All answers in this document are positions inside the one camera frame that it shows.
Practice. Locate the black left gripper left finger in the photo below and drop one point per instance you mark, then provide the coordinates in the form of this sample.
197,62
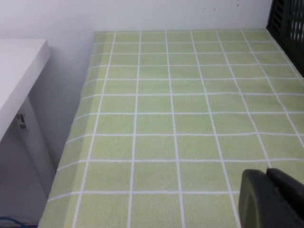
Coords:
259,204

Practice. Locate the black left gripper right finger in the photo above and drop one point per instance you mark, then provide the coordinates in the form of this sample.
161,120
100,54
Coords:
292,199

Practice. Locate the black plastic book holder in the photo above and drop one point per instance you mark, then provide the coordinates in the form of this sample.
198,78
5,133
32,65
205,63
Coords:
282,28

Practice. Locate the green checked tablecloth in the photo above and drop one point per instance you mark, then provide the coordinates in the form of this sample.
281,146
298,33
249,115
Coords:
166,118

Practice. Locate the white side desk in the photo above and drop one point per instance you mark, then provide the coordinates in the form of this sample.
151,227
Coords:
19,71

